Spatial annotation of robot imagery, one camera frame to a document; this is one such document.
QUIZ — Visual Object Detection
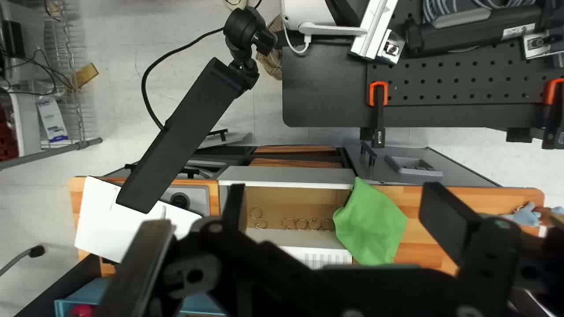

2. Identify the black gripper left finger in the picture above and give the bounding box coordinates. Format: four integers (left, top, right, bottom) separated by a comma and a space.
221, 181, 247, 236

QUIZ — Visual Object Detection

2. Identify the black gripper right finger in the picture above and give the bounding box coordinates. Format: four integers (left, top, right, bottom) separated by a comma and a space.
418, 181, 487, 277

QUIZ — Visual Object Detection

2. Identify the green cloth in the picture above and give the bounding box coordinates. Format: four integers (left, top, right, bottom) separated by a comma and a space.
332, 176, 409, 268

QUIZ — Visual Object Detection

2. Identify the blue and brown plush toy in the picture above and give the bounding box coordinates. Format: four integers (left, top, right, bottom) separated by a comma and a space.
510, 201, 564, 232

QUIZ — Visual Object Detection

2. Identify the white paper sheet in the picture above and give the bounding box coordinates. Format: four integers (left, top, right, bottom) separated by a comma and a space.
75, 174, 205, 264

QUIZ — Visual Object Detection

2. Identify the orange and black clamp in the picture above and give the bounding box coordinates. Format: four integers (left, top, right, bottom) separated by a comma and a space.
538, 76, 564, 150
367, 79, 392, 148

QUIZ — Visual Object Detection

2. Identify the black pegboard panel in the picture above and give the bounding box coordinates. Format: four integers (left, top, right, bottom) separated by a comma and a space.
281, 39, 564, 132

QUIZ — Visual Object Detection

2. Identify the blue box with red button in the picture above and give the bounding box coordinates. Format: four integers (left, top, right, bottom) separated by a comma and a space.
53, 277, 115, 317

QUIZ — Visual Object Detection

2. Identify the grey shelf board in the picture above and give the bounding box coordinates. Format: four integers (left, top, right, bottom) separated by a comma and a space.
0, 136, 105, 173

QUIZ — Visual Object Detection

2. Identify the white and blue packet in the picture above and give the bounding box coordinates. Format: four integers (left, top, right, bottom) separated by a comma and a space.
36, 95, 73, 150

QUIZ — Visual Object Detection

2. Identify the white plastic casing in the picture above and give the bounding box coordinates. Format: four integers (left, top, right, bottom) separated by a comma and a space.
279, 0, 367, 56

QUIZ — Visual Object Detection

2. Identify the white aluminium profile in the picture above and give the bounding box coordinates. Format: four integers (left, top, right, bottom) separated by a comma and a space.
349, 0, 408, 63

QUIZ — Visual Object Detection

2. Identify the grey panel with handle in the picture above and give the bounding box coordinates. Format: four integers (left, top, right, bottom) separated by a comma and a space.
342, 139, 503, 190

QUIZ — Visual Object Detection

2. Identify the black bar camera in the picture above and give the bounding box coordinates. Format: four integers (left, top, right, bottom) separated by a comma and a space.
115, 56, 261, 215

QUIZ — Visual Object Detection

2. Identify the black camera cable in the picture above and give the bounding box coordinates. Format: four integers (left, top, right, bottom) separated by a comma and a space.
140, 25, 230, 130

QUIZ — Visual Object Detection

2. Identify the black camera ball mount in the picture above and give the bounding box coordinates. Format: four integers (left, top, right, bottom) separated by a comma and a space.
223, 5, 279, 67

